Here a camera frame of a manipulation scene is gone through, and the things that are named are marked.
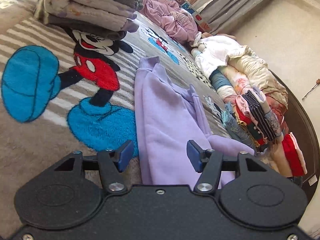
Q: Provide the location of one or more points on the dark wooden bed frame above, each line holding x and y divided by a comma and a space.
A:
300, 120

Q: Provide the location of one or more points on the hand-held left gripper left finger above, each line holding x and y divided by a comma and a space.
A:
125, 155

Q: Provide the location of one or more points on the stack of folded grey clothes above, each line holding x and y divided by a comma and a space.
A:
87, 7

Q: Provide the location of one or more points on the printed cartoon blanket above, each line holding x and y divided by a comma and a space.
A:
30, 140

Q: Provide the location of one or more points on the dried flower twig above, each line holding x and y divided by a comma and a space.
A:
318, 81

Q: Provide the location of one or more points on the colourful alphabet board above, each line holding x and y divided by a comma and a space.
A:
198, 17

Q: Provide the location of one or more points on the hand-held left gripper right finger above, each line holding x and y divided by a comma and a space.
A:
193, 155

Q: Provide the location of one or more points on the white padded jacket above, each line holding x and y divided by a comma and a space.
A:
217, 52

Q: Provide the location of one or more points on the grey curtain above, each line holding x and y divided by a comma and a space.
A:
225, 2

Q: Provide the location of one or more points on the purple sweatshirt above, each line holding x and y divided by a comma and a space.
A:
162, 110

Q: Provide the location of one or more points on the pink quilt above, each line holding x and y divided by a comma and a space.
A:
172, 17

